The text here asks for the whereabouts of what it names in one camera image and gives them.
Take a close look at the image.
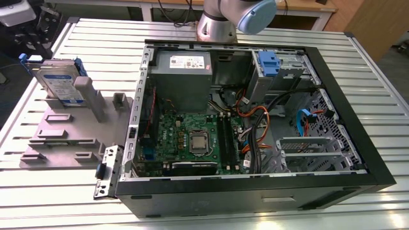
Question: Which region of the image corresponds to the wooden top desk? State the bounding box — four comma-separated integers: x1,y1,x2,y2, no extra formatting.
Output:
276,0,339,32
44,0,206,22

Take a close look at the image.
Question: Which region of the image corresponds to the wooden cabinet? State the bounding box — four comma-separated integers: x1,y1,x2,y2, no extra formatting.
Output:
323,0,409,62

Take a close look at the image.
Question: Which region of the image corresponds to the thin red wire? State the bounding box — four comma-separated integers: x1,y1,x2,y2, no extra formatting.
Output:
144,85,158,139

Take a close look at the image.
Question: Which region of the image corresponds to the black office chair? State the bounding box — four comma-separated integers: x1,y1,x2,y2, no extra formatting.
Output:
0,25,16,59

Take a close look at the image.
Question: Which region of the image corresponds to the black RAM slot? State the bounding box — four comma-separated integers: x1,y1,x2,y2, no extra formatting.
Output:
228,112,240,171
219,112,231,171
220,112,234,171
224,112,236,171

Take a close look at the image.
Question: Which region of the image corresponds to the orange yellow wire bundle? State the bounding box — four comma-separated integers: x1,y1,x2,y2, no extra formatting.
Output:
236,88,276,154

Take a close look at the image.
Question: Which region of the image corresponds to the metal optical drive cage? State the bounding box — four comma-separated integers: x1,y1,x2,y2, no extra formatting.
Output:
247,49,321,104

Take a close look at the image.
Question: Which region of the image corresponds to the thin multicolour wire bundle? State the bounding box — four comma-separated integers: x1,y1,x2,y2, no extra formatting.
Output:
238,126,254,142

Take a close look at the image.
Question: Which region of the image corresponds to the silver CPU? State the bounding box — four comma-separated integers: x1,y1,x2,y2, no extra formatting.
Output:
191,136,208,149

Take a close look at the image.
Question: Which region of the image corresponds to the black graphics card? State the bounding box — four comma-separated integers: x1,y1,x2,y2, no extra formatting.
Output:
163,160,219,177

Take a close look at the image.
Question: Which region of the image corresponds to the yellow black wire bundle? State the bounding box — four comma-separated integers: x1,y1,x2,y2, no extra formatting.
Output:
207,100,232,113

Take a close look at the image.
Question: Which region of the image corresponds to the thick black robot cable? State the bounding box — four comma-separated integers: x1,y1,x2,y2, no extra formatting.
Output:
158,0,172,19

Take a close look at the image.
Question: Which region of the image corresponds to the black cable bundle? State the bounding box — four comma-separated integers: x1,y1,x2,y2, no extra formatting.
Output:
248,87,321,173

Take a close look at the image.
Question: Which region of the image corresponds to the grey power supply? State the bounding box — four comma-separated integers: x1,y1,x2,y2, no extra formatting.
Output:
150,50,215,114

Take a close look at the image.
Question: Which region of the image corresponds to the metal slot retention bracket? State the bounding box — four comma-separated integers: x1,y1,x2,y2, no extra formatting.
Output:
94,144,126,200

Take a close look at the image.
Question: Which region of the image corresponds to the black open PC case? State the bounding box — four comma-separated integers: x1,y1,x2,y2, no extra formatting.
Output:
114,39,399,219

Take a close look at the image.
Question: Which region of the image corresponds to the grey parts rack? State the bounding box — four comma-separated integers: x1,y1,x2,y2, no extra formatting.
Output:
19,76,135,170

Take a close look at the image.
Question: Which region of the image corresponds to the blue data wire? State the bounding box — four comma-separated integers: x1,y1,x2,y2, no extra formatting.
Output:
296,108,317,139

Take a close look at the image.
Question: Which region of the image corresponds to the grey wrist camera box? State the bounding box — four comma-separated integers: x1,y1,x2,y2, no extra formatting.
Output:
0,0,38,27

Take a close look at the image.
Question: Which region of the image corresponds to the blue drive latch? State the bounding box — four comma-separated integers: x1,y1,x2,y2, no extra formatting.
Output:
257,50,281,78

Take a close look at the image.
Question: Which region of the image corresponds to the blue port connector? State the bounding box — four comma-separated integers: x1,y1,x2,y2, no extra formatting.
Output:
143,143,158,161

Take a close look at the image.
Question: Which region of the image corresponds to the CPU socket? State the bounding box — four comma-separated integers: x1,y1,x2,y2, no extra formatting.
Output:
188,130,215,155

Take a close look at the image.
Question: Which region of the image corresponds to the green motherboard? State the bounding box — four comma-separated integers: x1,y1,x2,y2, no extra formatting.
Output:
134,112,254,175

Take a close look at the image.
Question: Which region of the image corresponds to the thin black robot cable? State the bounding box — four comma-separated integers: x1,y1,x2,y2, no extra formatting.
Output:
174,0,196,27

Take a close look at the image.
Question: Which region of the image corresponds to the metal disk bay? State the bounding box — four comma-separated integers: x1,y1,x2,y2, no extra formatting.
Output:
275,136,352,173

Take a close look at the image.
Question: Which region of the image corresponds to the hard disk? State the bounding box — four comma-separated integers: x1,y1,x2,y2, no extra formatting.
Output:
19,54,90,109

